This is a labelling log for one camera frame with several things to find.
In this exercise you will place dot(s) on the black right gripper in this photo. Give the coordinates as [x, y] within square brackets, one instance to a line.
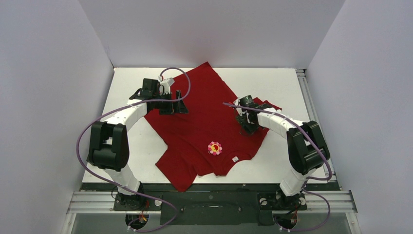
[246, 122]

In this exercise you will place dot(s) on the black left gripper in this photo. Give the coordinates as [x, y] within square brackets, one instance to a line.
[179, 107]

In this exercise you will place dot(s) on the red t-shirt garment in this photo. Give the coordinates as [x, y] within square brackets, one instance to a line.
[187, 136]

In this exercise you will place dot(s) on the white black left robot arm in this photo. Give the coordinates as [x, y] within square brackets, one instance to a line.
[109, 145]

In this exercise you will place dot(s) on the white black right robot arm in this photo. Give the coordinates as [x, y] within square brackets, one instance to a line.
[307, 149]

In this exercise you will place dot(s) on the pink flower brooch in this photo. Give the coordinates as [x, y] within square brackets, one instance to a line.
[214, 148]

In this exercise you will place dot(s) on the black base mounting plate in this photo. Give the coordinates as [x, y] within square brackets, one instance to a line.
[213, 204]

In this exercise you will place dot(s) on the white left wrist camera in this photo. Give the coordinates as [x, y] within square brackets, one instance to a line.
[165, 85]

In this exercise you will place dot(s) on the right side aluminium rail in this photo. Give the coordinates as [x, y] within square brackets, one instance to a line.
[310, 107]

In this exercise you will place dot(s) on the aluminium frame rail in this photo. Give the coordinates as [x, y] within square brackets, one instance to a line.
[88, 202]

